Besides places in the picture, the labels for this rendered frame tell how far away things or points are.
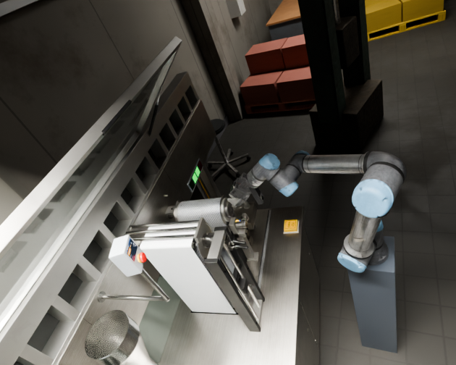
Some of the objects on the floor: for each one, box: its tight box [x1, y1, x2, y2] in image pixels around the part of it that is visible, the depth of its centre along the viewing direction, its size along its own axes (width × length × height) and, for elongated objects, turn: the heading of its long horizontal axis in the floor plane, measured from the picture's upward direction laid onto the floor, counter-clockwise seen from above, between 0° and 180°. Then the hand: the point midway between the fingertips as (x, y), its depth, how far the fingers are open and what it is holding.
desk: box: [266, 0, 304, 41], centre depth 579 cm, size 75×146×81 cm, turn 1°
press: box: [297, 0, 384, 151], centre depth 290 cm, size 70×87×267 cm
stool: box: [208, 119, 251, 182], centre depth 382 cm, size 56×59×63 cm
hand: (234, 205), depth 152 cm, fingers closed
